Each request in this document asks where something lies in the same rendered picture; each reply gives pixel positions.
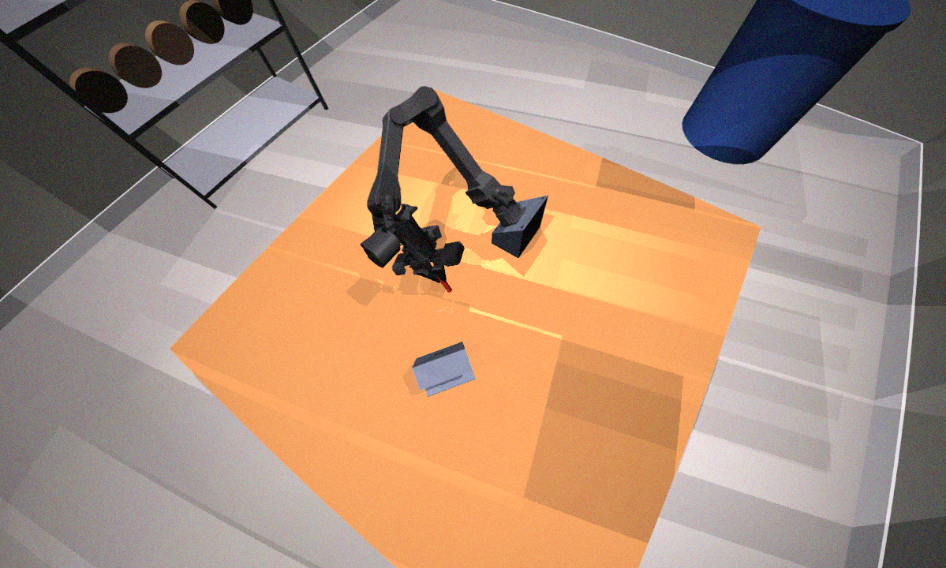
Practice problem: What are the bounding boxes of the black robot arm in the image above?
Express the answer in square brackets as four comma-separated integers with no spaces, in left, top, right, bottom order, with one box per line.
[360,86,526,268]

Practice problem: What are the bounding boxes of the dark brown peg with red end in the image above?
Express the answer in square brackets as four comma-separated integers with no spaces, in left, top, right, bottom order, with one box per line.
[436,276,452,293]

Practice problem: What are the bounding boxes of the grey sloped panel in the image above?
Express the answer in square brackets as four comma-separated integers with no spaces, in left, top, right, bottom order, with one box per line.
[412,342,476,397]

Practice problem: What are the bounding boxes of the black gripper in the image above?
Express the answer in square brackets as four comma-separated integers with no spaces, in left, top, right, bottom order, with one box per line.
[391,230,465,283]

